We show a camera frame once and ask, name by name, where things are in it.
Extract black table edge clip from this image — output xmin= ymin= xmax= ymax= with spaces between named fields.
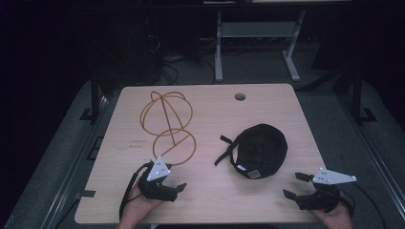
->
xmin=74 ymin=189 xmax=96 ymax=200

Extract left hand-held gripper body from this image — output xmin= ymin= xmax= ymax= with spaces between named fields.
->
xmin=137 ymin=156 xmax=179 ymax=203

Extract orange coiled cable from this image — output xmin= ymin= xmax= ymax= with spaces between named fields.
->
xmin=139 ymin=91 xmax=198 ymax=167

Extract bundle of floor cables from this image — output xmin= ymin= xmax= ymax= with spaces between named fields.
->
xmin=144 ymin=32 xmax=218 ymax=86

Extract black metal post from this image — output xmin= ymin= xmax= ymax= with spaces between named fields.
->
xmin=79 ymin=68 xmax=108 ymax=126
xmin=350 ymin=61 xmax=378 ymax=124

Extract person's right hand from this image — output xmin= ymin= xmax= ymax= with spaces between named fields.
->
xmin=309 ymin=201 xmax=355 ymax=229

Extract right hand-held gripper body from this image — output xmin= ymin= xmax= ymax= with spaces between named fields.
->
xmin=294 ymin=167 xmax=358 ymax=214

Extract grey metal stand frame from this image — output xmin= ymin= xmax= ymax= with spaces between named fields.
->
xmin=214 ymin=9 xmax=308 ymax=84

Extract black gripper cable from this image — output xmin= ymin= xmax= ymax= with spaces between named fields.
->
xmin=118 ymin=161 xmax=155 ymax=221
xmin=337 ymin=182 xmax=388 ymax=229

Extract person's left hand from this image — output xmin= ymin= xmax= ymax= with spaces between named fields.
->
xmin=116 ymin=183 xmax=167 ymax=229

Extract black cap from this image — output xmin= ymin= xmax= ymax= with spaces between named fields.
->
xmin=213 ymin=123 xmax=289 ymax=180

